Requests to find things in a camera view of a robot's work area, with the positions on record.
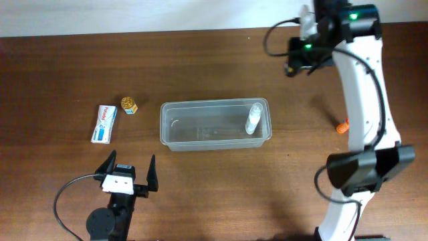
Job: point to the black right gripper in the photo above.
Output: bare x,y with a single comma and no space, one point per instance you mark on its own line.
293,67

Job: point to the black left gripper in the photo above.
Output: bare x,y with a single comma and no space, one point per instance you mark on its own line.
141,190

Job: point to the white plastic bottle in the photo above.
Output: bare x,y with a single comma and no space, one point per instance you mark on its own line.
253,118

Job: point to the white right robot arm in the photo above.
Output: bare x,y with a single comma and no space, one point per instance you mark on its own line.
350,37

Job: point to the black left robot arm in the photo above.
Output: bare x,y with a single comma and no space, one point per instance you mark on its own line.
113,221

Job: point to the clear plastic container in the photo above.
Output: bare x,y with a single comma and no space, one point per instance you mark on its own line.
204,125

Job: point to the white Panadol medicine box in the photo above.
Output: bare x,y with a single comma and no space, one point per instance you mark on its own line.
104,124

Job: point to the small gold-lidded balm jar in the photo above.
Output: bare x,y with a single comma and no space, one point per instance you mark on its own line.
129,105

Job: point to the orange tube with white cap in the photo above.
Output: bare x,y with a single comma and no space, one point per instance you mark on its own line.
343,127

